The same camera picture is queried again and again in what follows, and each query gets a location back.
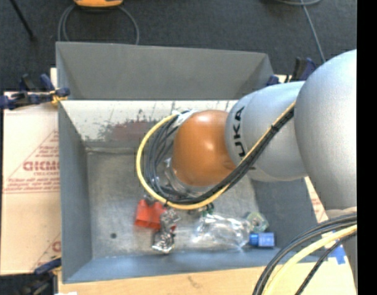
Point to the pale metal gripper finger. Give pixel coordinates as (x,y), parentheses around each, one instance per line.
(164,242)
(169,219)

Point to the orange-red plastic block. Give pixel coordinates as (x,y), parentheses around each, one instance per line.
(147,215)

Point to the clear plastic bottle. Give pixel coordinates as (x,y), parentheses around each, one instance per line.
(220,232)

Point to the grey metal bin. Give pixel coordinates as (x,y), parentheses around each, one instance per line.
(114,195)

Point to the green and white round thing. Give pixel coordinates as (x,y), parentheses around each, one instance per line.
(258,221)

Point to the small blue box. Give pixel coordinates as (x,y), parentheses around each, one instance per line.
(263,239)

